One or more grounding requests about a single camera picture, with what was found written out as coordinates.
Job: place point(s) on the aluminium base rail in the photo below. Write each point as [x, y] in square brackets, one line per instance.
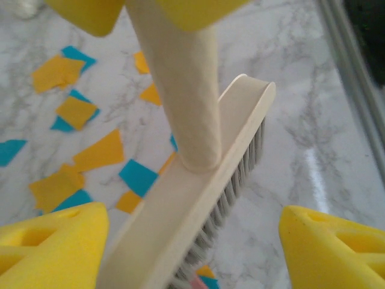
[365, 99]

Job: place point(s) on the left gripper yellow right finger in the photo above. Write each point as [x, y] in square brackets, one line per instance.
[331, 256]

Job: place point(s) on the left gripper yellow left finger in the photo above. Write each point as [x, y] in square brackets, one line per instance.
[54, 253]

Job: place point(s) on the yellow trapezoid paper scrap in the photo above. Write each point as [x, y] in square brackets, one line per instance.
[102, 152]

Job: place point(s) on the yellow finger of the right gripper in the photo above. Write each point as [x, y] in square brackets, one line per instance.
[90, 15]
[198, 13]

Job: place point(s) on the blue paper scrap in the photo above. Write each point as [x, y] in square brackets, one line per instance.
[211, 283]
[138, 177]
[174, 143]
[61, 125]
[82, 56]
[77, 198]
[10, 152]

